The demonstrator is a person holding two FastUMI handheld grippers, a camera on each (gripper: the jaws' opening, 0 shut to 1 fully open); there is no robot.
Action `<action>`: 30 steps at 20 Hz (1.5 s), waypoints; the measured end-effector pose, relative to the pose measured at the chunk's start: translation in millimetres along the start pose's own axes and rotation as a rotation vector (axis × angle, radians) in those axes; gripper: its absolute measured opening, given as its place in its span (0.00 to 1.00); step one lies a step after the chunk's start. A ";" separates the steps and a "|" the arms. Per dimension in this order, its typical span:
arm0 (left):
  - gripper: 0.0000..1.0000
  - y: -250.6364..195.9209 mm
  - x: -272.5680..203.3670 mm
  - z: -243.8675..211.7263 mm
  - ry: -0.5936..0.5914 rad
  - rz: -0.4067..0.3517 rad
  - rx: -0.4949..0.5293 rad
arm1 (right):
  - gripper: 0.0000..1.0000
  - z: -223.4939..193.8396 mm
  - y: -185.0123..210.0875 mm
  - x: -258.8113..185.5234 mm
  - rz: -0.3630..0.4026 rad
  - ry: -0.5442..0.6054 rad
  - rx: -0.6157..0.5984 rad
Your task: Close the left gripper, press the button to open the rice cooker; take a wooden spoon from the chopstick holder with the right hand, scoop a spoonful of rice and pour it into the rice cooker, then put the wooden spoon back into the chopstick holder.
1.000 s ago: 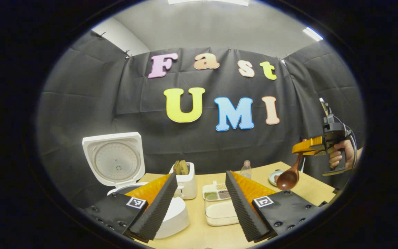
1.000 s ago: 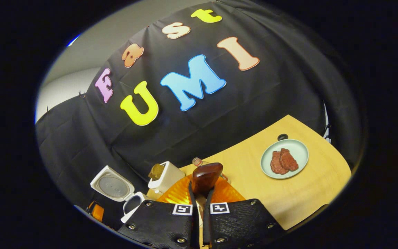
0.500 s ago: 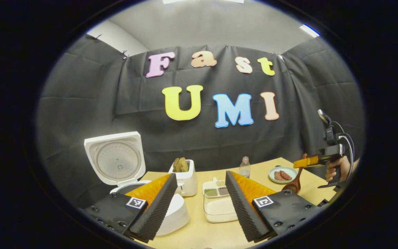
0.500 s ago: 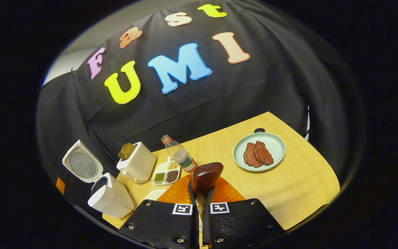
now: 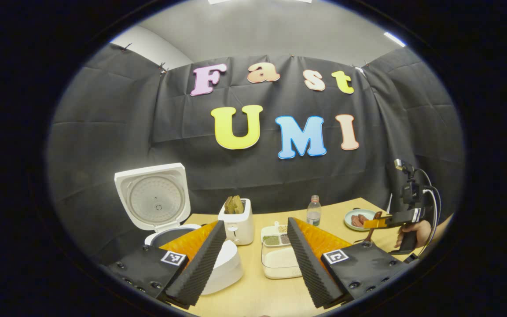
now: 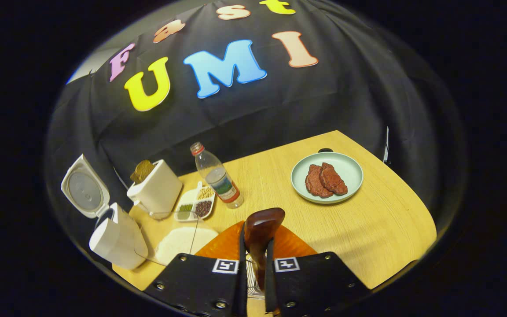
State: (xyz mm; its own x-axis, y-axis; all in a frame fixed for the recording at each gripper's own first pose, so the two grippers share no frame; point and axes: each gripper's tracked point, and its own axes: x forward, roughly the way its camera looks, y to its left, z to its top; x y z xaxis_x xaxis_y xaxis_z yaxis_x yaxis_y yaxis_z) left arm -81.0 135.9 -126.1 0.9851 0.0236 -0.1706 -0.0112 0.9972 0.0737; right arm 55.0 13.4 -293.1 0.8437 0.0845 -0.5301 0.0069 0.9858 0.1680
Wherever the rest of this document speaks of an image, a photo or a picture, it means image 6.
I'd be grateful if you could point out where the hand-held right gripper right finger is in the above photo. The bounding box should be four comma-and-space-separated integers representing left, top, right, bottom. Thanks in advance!
265, 225, 371, 315

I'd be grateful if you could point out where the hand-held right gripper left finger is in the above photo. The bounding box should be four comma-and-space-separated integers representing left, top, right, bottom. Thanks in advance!
143, 220, 248, 317

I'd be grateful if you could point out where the cream rice box clear lid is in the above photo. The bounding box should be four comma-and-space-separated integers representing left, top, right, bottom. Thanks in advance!
134, 211, 220, 266

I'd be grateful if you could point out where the white rice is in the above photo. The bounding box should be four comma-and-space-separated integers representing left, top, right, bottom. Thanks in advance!
156, 227, 219, 265

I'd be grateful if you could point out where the wire chopstick holder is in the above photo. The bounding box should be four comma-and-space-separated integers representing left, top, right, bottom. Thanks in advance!
246, 258, 266, 301

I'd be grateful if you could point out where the brown wooden spoon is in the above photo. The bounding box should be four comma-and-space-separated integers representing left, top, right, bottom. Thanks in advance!
244, 207, 286, 290

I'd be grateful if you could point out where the white rice cooker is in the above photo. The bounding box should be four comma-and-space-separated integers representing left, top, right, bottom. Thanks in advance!
61, 154, 148, 270

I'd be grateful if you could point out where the white divided bean dish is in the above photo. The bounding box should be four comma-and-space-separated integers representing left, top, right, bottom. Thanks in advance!
174, 181, 216, 222

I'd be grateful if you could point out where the red meat piece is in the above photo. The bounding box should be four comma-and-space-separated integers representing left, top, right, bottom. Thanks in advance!
320, 162, 349, 195
305, 164, 334, 199

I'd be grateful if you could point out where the white toaster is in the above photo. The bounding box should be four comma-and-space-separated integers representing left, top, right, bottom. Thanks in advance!
127, 159, 184, 218

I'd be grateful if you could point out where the clear plastic bottle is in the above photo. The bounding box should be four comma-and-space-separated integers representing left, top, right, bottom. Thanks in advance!
190, 142, 244, 209

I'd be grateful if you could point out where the pale green plate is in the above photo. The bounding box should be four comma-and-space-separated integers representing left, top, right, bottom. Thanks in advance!
291, 152, 364, 204

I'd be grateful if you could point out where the brown bread slice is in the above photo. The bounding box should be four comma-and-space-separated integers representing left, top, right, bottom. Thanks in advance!
130, 159, 156, 184

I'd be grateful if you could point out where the black backdrop cloth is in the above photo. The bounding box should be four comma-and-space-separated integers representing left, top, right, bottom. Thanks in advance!
47, 0, 461, 221

